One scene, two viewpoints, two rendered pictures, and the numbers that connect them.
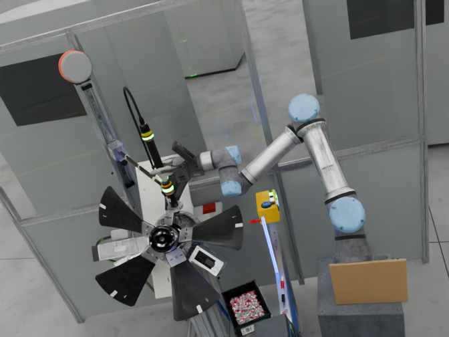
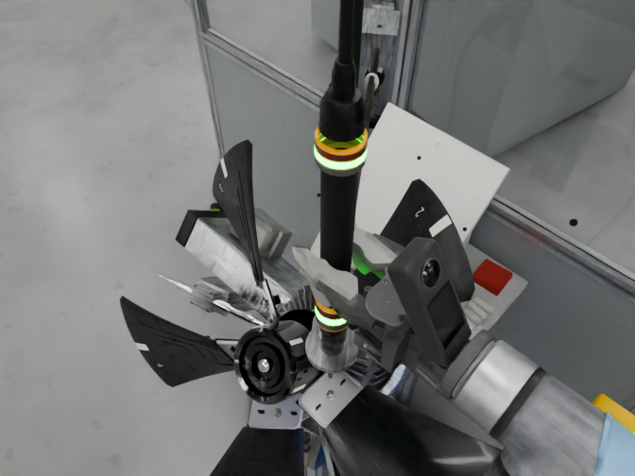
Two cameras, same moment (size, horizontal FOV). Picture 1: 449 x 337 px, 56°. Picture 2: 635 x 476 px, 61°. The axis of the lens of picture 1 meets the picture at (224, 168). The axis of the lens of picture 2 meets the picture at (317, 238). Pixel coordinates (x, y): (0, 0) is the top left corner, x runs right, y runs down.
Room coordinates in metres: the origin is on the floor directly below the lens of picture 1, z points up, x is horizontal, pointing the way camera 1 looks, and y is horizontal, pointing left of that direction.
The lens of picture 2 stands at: (1.24, 0.07, 1.98)
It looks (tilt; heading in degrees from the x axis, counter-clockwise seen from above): 51 degrees down; 35
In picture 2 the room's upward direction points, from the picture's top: straight up
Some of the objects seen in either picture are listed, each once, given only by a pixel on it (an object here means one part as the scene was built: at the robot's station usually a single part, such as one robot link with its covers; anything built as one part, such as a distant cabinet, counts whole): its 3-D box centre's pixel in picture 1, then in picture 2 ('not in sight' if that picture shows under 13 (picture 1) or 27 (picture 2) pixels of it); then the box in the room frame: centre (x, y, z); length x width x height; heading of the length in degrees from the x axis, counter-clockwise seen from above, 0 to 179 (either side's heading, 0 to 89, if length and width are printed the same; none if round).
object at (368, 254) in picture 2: (164, 168); (358, 254); (1.56, 0.24, 1.52); 0.09 x 0.03 x 0.06; 71
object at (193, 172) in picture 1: (188, 166); (419, 331); (1.52, 0.14, 1.51); 0.12 x 0.08 x 0.09; 81
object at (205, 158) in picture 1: (206, 160); (493, 380); (1.51, 0.06, 1.52); 0.08 x 0.05 x 0.08; 171
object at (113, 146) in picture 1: (116, 150); (379, 36); (2.10, 0.52, 1.42); 0.10 x 0.07 x 0.08; 26
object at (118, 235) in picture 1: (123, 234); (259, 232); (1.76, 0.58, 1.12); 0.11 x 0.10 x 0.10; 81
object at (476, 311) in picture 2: (206, 220); (460, 301); (2.02, 0.19, 0.87); 0.15 x 0.09 x 0.02; 77
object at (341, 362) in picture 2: (170, 197); (333, 323); (1.54, 0.25, 1.38); 0.09 x 0.07 x 0.10; 26
